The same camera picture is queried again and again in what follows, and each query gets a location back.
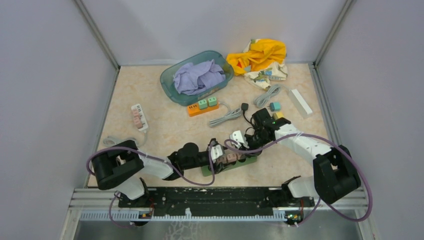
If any pink charger plug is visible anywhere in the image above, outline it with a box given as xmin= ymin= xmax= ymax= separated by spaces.
xmin=226 ymin=153 xmax=238 ymax=163
xmin=235 ymin=152 xmax=244 ymax=161
xmin=216 ymin=155 xmax=228 ymax=164

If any yellow charger plug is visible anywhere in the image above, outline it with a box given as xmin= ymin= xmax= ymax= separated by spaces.
xmin=272 ymin=111 xmax=284 ymax=120

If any teal charger plug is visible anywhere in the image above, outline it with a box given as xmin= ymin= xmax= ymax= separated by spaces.
xmin=268 ymin=102 xmax=281 ymax=112

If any grey cable of white strip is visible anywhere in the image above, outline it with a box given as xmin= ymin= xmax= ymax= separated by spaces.
xmin=253 ymin=83 xmax=292 ymax=109

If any white power strip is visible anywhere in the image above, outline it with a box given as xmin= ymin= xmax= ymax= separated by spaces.
xmin=130 ymin=103 xmax=149 ymax=133
xmin=288 ymin=89 xmax=313 ymax=119

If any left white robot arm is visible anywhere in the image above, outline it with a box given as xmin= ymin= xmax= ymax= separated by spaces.
xmin=86 ymin=138 xmax=226 ymax=207

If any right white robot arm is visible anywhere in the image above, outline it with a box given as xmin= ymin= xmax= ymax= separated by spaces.
xmin=245 ymin=108 xmax=362 ymax=206

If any green charger plug right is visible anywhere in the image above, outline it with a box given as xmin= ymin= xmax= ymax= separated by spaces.
xmin=207 ymin=96 xmax=218 ymax=107

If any green charger plug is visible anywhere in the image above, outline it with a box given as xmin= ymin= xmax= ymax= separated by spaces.
xmin=207 ymin=96 xmax=218 ymax=107
xmin=197 ymin=99 xmax=208 ymax=110

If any green charger plug left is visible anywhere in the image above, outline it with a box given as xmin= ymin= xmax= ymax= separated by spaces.
xmin=197 ymin=99 xmax=208 ymax=110

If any orange power strip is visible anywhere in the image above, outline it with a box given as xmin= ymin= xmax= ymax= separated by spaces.
xmin=186 ymin=103 xmax=219 ymax=117

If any cream dinosaur print cloth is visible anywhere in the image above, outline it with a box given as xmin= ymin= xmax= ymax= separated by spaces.
xmin=242 ymin=38 xmax=288 ymax=91

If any yellow cloth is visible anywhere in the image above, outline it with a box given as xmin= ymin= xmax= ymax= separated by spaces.
xmin=226 ymin=38 xmax=287 ymax=76

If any teal plastic basin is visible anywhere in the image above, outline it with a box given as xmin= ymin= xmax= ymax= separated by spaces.
xmin=160 ymin=50 xmax=234 ymax=106

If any purple cloth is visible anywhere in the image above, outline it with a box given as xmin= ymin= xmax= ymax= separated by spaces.
xmin=173 ymin=60 xmax=226 ymax=96

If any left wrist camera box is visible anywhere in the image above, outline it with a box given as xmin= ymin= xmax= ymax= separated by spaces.
xmin=209 ymin=143 xmax=224 ymax=163

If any grey cable of green strip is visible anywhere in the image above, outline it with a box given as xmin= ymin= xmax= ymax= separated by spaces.
xmin=207 ymin=101 xmax=244 ymax=128

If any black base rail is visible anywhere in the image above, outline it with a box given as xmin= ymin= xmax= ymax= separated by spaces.
xmin=118 ymin=187 xmax=315 ymax=217

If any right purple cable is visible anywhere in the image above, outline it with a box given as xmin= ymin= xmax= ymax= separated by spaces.
xmin=224 ymin=133 xmax=374 ymax=223

